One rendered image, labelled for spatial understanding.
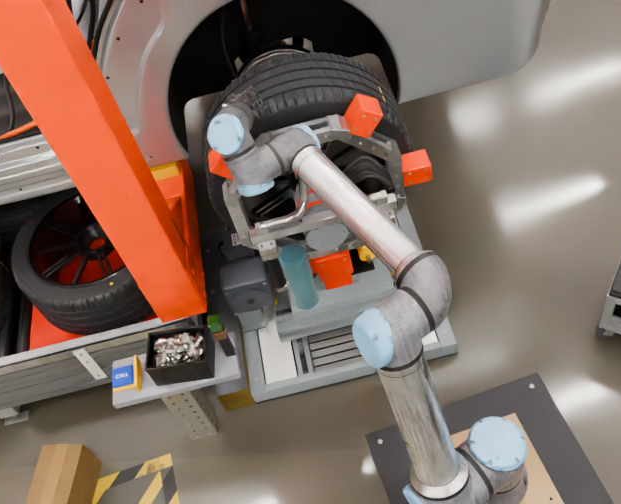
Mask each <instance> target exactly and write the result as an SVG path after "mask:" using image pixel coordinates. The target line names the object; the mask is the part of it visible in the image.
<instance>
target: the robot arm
mask: <svg viewBox="0 0 621 504"><path fill-rule="evenodd" d="M252 86H253V85H251V86H250V87H249V88H247V89H246V90H245V91H243V92H242V93H241V94H237V95H234V94H233V93H232V94H231V95H229V96H228V98H227V100H228V102H227V104H226V105H225V104H223V105H222V107H223V108H222V109H221V110H220V112H219V113H218V114H217V116H215V117H214V118H213V119H211V120H210V121H209V122H208V123H207V126H208V131H207V139H208V142H209V144H210V146H211V147H212V148H213V149H214V150H215V151H216V152H218V153H220V155H221V156H222V159H223V160H224V162H225V164H226V166H227V168H228V170H229V172H230V174H231V176H232V178H233V180H234V182H235V185H236V186H237V188H238V189H239V191H240V193H241V194H242V195H243V196H255V195H258V194H261V193H263V192H265V191H267V190H269V189H270V188H272V187H273V186H274V180H273V179H274V178H276V177H278V176H279V175H281V174H283V173H285V172H286V171H288V170H290V169H291V170H292V171H293V172H294V173H295V174H296V175H298V176H299V177H300V178H301V179H302V181H303V182H304V183H305V184H306V185H307V186H308V187H309V188H310V189H311V190H312V191H313V192H314V193H315V194H316V195H317V196H318V197H319V198H320V199H321V200H322V201H323V202H324V203H325V204H326V205H327V207H328V208H329V209H330V210H331V211H332V212H333V213H334V214H335V215H336V216H337V217H338V218H339V219H340V220H341V221H342V222H343V223H344V224H345V225H346V226H347V227H348V228H349V229H350V230H351V231H352V233H353V234H354V235H355V236H356V237H357V238H358V239H359V240H360V241H361V242H362V243H363V244H364V245H365V246H366V247H367V248H368V249H369V250H370V251H371V252H372V253H373V254H374V255H375V256H376V257H377V258H378V260H379V261H380V262H381V263H382V264H383V265H384V266H385V267H386V268H387V269H388V270H389V271H390V272H391V273H392V274H393V275H394V276H395V277H396V280H395V286H396V288H397V289H398V290H396V291H395V292H393V293H392V294H390V295H389V296H387V297H386V298H384V299H383V300H382V301H380V302H379V303H377V304H376V305H374V306H373V307H371V308H368V309H366V310H365V311H364V312H363V314H361V315H360V316H359V317H357V318H356V319H355V321H354V323H353V327H352V331H353V337H354V340H355V343H356V345H357V347H358V348H359V350H360V353H361V355H362V356H363V358H364V359H365V360H366V361H367V362H368V363H369V364H370V365H371V366H372V367H374V368H377V370H378V373H379V375H380V378H381V381H382V384H383V386H384V389H385V392H386V394H387V397H388V400H389V402H390V405H391V408H392V410H393V413H394V416H395V418H396V421H397V424H398V426H399V429H400V432H401V434H402V437H403V440H404V442H405V445H406V448H407V450H408V453H409V456H410V458H411V461H412V465H411V468H410V480H411V482H410V483H409V484H407V485H406V487H405V488H404V489H403V494H404V496H405V497H406V499H407V501H408V502H409V504H519V503H520V502H521V501H522V500H523V498H524V497H525V494H526V491H527V487H528V475H527V471H526V468H525V466H524V464H525V459H526V456H527V446H526V440H525V437H524V435H523V433H522V431H521V430H520V429H519V428H518V427H517V426H516V425H515V424H514V423H512V422H511V421H509V420H507V419H504V418H501V417H486V418H483V419H481V420H479V421H478V422H476V423H475V424H474V425H473V426H472V428H471V430H470V431H469V434H468V439H466V440H465V441H464V442H462V443H461V444H460V445H458V446H457V447H456V448H455V449H454V446H453V443H452V440H451V437H450V434H449V430H448V427H447V424H446V421H445V418H444V414H443V411H442V408H441V405H440V402H439V398H438V395H437V392H436V389H435V385H434V382H433V379H432V376H431V373H430V369H429V366H428V363H427V360H426V357H425V353H424V347H423V343H422V339H423V338H424V337H425V336H427V335H428V334H430V333H431V332H432V331H434V330H436V329H437V328H438V327H439V326H440V325H441V324H442V322H443V321H444V319H445V317H446V316H447V313H448V311H449V307H450V303H451V296H452V288H451V281H450V276H449V273H448V270H447V268H446V266H445V264H444V263H443V261H442V260H441V259H440V258H439V257H438V255H436V254H435V253H434V252H433V251H430V250H429V251H422V250H421V249H420V248H419V247H418V246H417V245H416V244H415V243H414V242H413V241H412V240H411V239H410V238H409V237H408V236H407V235H406V234H405V233H404V232H403V231H402V230H401V229H400V228H399V227H398V226H397V225H396V224H395V223H394V222H393V221H392V220H391V219H390V218H389V217H388V216H387V215H386V214H385V213H384V212H383V211H382V210H381V209H380V208H379V207H377V206H376V205H375V204H374V203H373V202H372V201H371V200H370V199H369V198H368V197H367V196H366V195H365V194H364V193H363V192H362V191H361V190H360V189H359V188H358V187H357V186H356V185H355V184H354V183H353V182H352V181H351V180H350V179H349V178H348V177H347V176H346V175H345V174H344V173H343V172H342V171H341V170H340V169H339V168H338V167H337V166H336V165H335V164H334V163H333V162H331V161H330V160H329V159H328V158H327V157H326V156H325V155H324V154H323V153H322V152H321V150H320V143H319V140H318V138H317V136H316V135H315V133H313V132H312V130H311V129H310V128H309V127H308V126H306V125H303V124H299V125H296V126H294V127H291V128H289V129H288V130H287V131H285V132H284V133H282V134H280V135H278V136H277V137H275V138H273V139H271V140H270V141H268V142H266V143H264V144H262V145H260V146H259V147H256V145H255V143H254V140H253V138H252V136H251V134H250V132H249V131H250V129H251V127H252V125H253V121H254V118H255V117H256V116H258V115H259V114H261V113H262V112H264V111H265V109H266V107H267V106H265V107H263V105H264V103H263V101H262V100H261V97H260V95H259V94H258V93H257V91H256V90H255V89H254V88H253V87H252ZM262 107H263V108H262ZM258 110H259V112H257V111H258ZM260 111H261V112H260Z"/></svg>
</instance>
